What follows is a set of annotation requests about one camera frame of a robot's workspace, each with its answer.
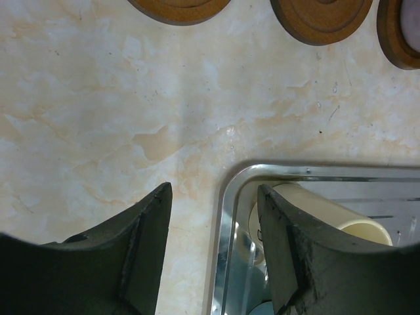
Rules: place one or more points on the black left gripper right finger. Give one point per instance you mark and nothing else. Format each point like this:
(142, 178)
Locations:
(318, 269)

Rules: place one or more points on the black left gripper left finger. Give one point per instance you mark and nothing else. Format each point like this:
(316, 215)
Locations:
(112, 268)

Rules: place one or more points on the white mug blue handle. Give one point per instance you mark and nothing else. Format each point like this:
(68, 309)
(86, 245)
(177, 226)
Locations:
(265, 308)

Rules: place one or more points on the cream cartoon mug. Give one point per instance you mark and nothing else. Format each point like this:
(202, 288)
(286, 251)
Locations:
(333, 214)

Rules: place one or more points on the reddish brown wooden coaster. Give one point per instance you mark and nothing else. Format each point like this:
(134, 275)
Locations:
(391, 39)

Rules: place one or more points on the dark brown wooden coaster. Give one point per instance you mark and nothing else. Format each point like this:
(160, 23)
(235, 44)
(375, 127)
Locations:
(180, 12)

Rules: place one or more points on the purple mug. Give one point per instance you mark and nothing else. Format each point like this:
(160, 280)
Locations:
(410, 22)

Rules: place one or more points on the stainless steel tray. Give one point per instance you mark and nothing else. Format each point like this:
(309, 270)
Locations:
(239, 282)

